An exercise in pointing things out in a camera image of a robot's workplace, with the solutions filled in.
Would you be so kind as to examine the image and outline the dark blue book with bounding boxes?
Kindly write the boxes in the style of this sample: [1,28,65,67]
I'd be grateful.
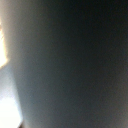
[7,0,128,128]

